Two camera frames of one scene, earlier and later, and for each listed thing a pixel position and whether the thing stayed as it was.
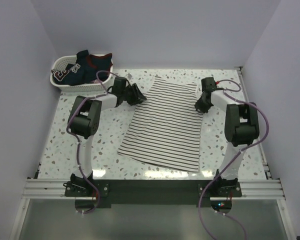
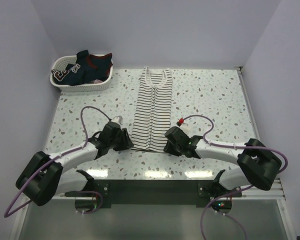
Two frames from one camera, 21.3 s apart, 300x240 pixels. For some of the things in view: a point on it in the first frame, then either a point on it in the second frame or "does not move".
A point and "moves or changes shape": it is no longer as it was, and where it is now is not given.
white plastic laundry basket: x=64 y=61 does not move
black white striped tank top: x=165 y=126 moves or changes shape
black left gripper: x=135 y=100 -> x=126 y=142
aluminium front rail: x=53 y=189 does not move
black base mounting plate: x=108 y=192 does not move
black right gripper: x=198 y=105 -> x=168 y=149
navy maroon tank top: x=87 y=68 does not move
